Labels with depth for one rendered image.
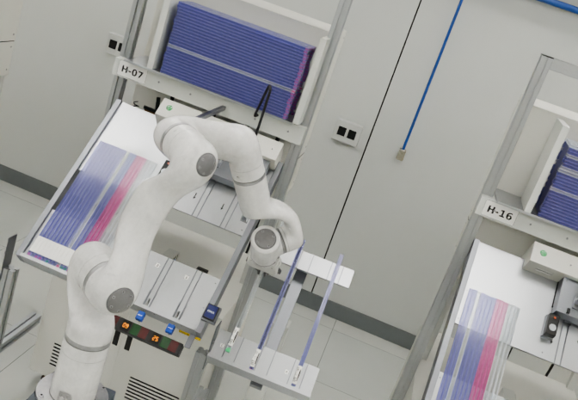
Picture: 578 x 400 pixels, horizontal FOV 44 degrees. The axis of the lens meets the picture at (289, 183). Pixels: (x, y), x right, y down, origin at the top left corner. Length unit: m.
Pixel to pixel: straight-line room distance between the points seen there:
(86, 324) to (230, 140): 0.58
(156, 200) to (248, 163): 0.26
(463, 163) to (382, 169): 0.45
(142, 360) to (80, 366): 1.03
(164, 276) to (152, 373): 0.57
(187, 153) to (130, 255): 0.29
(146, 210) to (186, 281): 0.77
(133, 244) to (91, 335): 0.26
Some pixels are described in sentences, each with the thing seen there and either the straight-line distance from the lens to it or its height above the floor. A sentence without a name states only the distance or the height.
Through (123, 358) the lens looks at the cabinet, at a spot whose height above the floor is 0.29.
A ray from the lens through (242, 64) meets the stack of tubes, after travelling 2.64.
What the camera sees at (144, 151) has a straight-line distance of 2.76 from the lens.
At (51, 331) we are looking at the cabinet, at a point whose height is 0.27.
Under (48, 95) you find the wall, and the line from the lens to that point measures 4.76.
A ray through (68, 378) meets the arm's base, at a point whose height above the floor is 0.79.
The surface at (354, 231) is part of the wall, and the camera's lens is 4.27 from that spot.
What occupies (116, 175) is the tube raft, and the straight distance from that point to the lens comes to 2.71.
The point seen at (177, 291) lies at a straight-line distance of 2.51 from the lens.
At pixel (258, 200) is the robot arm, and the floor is 1.32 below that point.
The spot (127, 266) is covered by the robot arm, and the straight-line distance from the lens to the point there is 1.79.
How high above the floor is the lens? 1.96
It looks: 17 degrees down
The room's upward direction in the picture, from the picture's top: 19 degrees clockwise
